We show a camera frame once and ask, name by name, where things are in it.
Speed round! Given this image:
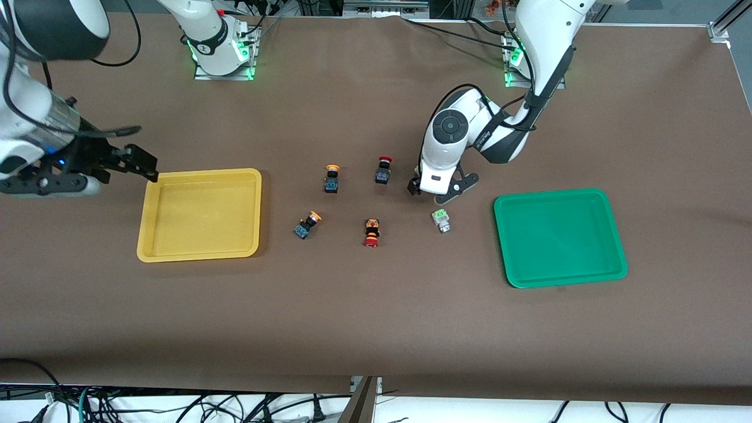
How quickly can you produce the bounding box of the yellow plastic tray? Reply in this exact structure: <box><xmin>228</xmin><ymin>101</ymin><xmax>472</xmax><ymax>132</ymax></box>
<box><xmin>136</xmin><ymin>168</ymin><xmax>263</xmax><ymax>263</ymax></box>

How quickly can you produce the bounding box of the green plastic tray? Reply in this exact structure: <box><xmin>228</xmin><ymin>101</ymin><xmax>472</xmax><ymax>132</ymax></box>
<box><xmin>493</xmin><ymin>187</ymin><xmax>629</xmax><ymax>289</ymax></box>

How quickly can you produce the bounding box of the brown table mat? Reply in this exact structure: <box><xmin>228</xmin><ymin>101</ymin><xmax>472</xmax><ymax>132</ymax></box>
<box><xmin>0</xmin><ymin>13</ymin><xmax>752</xmax><ymax>406</ymax></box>

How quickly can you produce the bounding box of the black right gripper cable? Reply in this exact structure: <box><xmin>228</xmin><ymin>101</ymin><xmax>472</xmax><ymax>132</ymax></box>
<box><xmin>70</xmin><ymin>117</ymin><xmax>143</xmax><ymax>139</ymax></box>

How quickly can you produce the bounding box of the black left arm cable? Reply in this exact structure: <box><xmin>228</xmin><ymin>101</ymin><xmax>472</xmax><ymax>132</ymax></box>
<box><xmin>432</xmin><ymin>23</ymin><xmax>539</xmax><ymax>133</ymax></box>

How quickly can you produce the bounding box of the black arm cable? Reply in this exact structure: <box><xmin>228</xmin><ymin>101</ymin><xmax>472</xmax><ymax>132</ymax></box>
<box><xmin>88</xmin><ymin>0</ymin><xmax>142</xmax><ymax>67</ymax></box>
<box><xmin>432</xmin><ymin>23</ymin><xmax>539</xmax><ymax>133</ymax></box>

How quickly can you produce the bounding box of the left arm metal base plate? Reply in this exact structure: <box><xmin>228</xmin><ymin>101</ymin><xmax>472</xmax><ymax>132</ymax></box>
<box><xmin>503</xmin><ymin>29</ymin><xmax>566</xmax><ymax>89</ymax></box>

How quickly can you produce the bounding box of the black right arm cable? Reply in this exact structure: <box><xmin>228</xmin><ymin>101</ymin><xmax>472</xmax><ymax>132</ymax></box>
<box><xmin>88</xmin><ymin>0</ymin><xmax>142</xmax><ymax>67</ymax></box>

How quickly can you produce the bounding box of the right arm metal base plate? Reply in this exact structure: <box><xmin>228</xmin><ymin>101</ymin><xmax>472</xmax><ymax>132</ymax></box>
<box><xmin>194</xmin><ymin>23</ymin><xmax>259</xmax><ymax>81</ymax></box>

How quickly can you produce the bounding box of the black cable on mat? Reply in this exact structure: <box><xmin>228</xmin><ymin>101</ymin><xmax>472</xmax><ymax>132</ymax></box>
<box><xmin>402</xmin><ymin>16</ymin><xmax>509</xmax><ymax>46</ymax></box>

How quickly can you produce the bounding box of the metal table post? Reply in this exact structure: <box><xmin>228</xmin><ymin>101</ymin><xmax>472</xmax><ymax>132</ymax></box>
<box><xmin>338</xmin><ymin>376</ymin><xmax>384</xmax><ymax>423</ymax></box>

